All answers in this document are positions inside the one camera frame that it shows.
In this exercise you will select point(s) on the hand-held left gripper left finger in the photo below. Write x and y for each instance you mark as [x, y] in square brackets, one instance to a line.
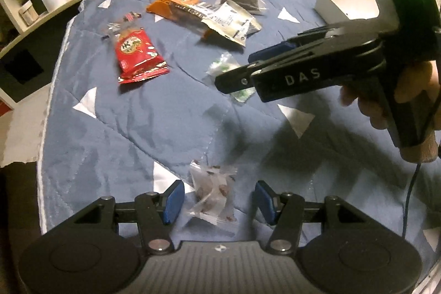
[174, 202]

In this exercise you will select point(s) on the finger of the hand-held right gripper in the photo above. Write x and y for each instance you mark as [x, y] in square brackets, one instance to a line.
[236, 80]
[270, 51]

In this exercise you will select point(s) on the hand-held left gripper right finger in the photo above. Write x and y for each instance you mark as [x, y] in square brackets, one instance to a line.
[264, 202]

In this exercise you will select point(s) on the green candy clear packet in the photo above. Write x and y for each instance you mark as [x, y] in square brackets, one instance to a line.
[224, 68]

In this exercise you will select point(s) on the brown nut clear packet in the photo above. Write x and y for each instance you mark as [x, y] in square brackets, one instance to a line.
[210, 190]

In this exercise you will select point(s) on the white black-print snack packet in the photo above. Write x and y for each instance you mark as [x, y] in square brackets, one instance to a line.
[231, 22]

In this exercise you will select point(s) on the white box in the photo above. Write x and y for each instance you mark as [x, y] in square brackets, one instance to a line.
[344, 4]

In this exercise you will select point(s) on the orange snack bar packet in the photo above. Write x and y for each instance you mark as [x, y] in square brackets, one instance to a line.
[172, 6]

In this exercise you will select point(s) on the red snack packet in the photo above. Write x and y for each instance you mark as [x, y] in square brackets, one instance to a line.
[137, 53]

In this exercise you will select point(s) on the person's right hand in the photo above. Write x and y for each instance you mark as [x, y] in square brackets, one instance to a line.
[413, 84]

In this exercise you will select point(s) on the blue quilted blanket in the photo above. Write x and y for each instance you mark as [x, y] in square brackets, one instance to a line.
[120, 128]

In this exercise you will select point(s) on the beige foam floor mat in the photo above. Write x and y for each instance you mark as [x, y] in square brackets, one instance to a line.
[24, 135]

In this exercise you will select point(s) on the red box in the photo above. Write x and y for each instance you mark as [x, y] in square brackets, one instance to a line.
[4, 108]

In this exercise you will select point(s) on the black storage cube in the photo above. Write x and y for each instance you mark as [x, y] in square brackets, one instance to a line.
[19, 68]

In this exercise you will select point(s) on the small lidded jar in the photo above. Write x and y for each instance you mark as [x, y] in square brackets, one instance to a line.
[28, 13]

